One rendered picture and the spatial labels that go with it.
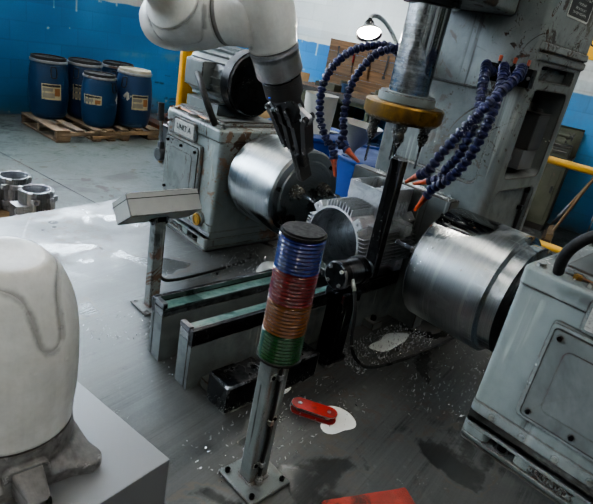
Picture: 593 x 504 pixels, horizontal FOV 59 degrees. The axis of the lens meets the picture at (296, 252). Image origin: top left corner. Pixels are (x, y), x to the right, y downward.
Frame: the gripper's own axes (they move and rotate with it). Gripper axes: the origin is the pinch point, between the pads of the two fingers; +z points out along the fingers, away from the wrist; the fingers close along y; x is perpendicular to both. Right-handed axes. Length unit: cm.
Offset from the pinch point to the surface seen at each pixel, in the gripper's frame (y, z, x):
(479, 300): -43.5, 14.3, 0.1
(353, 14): 411, 182, -433
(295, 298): -38, -14, 34
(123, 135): 459, 192, -109
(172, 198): 14.4, -1.2, 24.4
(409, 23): -4.9, -17.8, -32.2
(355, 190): -3.0, 13.4, -11.4
